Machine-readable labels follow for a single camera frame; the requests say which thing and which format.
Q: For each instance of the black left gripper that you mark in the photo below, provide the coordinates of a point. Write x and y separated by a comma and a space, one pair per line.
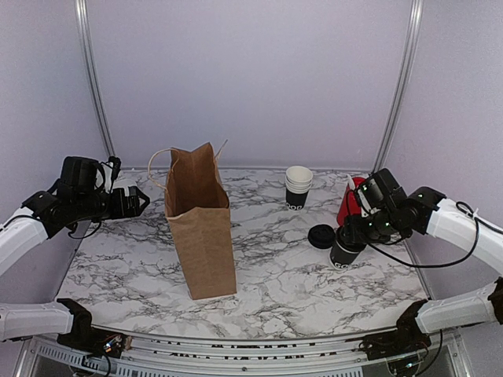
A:
120, 210

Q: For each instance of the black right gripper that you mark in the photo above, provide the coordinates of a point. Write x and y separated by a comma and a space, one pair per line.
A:
352, 221

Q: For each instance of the single black paper cup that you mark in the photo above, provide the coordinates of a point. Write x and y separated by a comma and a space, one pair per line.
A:
342, 256

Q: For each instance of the brown paper bag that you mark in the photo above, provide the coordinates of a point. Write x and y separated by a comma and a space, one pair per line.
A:
198, 213

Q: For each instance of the black coffee cup lid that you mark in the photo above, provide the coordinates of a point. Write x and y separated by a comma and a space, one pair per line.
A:
321, 236
349, 247

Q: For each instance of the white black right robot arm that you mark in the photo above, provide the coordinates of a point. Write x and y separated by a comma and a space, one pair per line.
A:
386, 211

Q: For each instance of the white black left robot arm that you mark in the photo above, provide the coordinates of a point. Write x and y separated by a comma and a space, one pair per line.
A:
87, 191

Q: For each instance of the orange white ceramic bowl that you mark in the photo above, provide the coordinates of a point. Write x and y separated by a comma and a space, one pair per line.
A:
127, 185

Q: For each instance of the red ribbed plastic cup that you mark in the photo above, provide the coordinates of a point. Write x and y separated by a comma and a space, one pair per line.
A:
342, 214

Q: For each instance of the white sticks in red cup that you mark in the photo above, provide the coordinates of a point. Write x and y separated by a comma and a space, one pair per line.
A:
352, 204

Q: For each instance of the stack of black paper cups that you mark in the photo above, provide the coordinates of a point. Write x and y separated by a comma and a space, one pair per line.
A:
298, 181

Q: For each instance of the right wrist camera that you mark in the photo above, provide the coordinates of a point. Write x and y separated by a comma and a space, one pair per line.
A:
379, 191

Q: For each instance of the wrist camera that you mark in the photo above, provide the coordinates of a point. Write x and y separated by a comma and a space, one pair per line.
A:
112, 169
379, 191

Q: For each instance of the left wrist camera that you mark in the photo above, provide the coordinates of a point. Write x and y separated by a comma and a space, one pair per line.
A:
112, 169

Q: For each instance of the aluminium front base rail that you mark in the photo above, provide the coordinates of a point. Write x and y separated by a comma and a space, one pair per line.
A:
158, 355

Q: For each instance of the right aluminium frame post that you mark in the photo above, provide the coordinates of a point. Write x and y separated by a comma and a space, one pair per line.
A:
404, 74

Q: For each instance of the aluminium frame post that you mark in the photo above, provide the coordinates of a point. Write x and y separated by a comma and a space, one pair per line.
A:
85, 38
404, 74

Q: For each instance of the left aluminium frame post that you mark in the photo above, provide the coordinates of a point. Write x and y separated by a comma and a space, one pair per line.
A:
85, 38

